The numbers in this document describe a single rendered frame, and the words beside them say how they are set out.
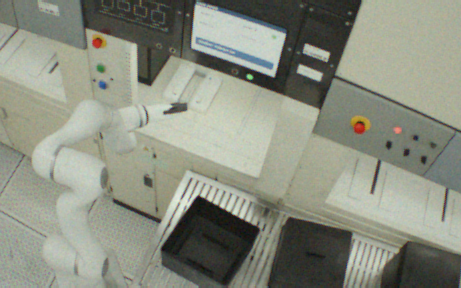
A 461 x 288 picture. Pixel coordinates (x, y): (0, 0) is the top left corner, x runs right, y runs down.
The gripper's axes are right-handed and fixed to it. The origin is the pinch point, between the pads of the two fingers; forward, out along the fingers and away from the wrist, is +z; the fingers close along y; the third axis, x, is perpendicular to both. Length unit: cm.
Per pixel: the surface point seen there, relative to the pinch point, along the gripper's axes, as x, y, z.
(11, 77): 20, -87, -46
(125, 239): -81, -87, 4
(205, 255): -59, 4, 0
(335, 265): -66, 41, 36
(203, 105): -5.4, -22.7, 25.8
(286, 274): -65, 32, 18
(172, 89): 2.6, -34.4, 18.2
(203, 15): 31.8, 34.2, -8.5
